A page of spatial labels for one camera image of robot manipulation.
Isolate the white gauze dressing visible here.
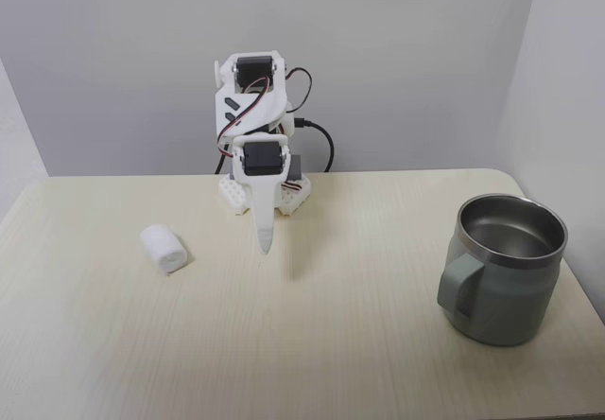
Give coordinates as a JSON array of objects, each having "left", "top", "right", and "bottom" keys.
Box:
[{"left": 139, "top": 222, "right": 189, "bottom": 275}]

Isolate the thick black power cable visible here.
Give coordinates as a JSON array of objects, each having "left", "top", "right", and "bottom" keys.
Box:
[{"left": 294, "top": 116, "right": 336, "bottom": 174}]

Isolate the red black servo wire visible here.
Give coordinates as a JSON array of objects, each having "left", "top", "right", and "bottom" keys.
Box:
[{"left": 285, "top": 66, "right": 314, "bottom": 110}]

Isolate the grey steel mug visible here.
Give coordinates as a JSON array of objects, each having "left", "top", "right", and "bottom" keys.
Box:
[{"left": 436, "top": 193, "right": 568, "bottom": 348}]

